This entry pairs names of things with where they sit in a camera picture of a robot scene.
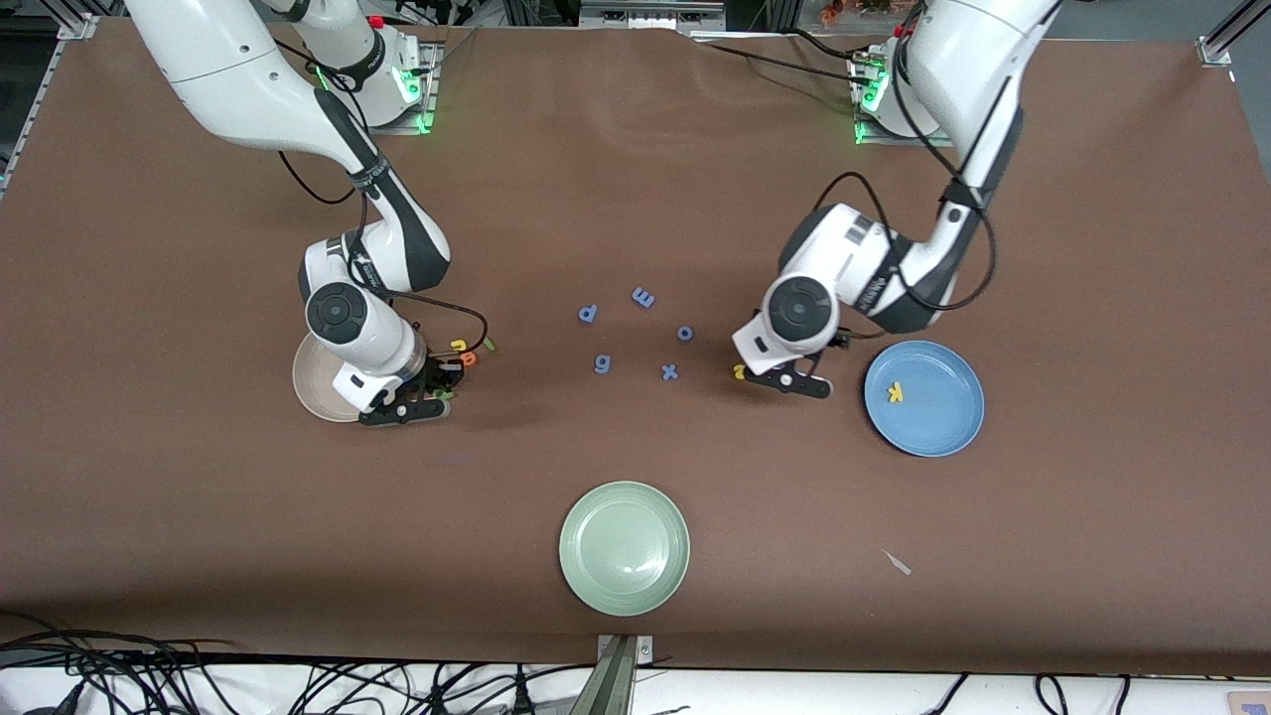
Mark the pale green plate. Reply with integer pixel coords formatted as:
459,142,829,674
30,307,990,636
558,481,691,618

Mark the aluminium frame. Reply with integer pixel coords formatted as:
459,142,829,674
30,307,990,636
501,0,795,33

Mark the aluminium corner profile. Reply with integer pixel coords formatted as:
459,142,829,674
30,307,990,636
1197,0,1271,69

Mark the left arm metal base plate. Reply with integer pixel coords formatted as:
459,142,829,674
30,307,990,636
852,50,954,149

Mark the aluminium side rail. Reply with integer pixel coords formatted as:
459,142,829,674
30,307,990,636
0,15,100,200

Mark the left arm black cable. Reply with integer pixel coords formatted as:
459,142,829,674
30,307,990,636
814,174,996,311

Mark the brown paper table cover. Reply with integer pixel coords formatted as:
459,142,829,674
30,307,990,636
0,18,1271,678

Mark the black cable bundle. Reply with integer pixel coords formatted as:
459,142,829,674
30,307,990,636
0,611,597,715

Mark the blue plate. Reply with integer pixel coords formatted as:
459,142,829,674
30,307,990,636
863,340,986,459

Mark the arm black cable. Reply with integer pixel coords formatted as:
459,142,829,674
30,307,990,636
814,174,996,311
278,149,490,344

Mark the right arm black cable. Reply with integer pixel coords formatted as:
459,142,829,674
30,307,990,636
278,149,490,344

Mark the light brown plate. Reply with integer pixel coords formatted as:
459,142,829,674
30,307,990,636
292,333,368,424

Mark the metal bracket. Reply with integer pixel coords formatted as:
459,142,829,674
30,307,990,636
569,634,656,715

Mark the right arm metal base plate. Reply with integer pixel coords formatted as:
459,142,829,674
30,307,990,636
331,40,440,136

